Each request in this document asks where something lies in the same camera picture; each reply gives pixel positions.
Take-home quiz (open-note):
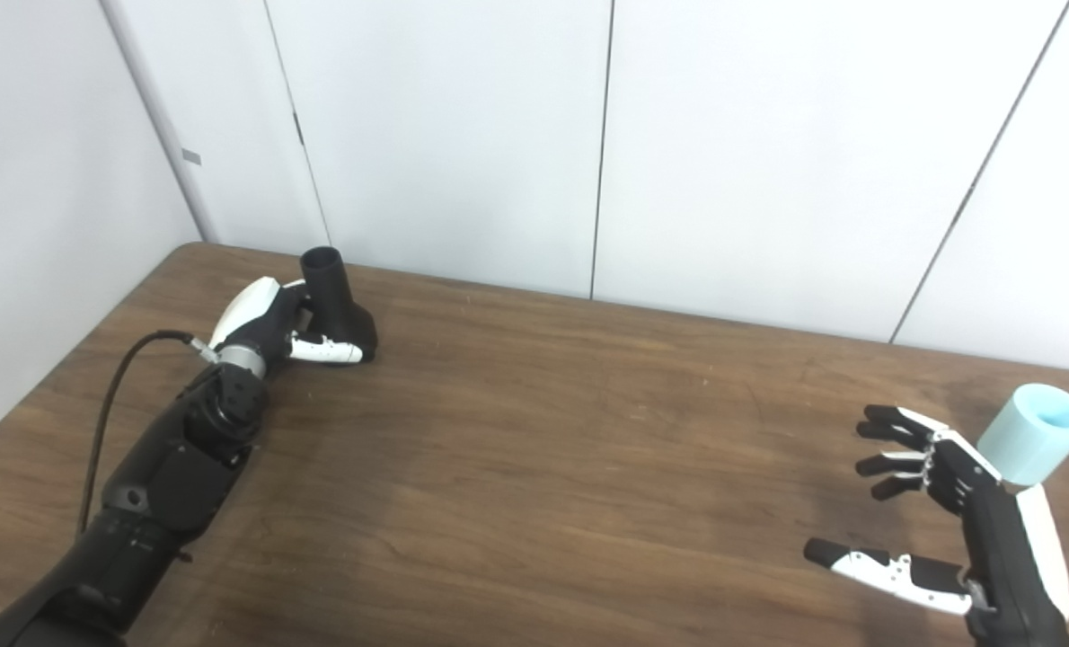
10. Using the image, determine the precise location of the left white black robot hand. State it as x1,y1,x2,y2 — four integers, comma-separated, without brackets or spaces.
209,277,365,374

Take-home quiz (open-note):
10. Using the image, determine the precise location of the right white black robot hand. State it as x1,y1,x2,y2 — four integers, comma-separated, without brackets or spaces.
804,404,1069,647

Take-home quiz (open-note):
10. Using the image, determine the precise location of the black funnel-shaped nozzle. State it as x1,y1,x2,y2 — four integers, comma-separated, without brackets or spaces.
299,247,378,363

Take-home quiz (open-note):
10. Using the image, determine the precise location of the light blue cylinder cup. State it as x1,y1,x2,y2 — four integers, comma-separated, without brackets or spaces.
976,383,1069,488

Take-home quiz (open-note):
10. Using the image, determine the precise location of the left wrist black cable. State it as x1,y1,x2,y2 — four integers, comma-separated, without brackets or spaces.
76,330,219,540

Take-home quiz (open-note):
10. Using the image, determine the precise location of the white wall corner trim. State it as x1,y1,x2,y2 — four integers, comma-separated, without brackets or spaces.
99,0,221,245

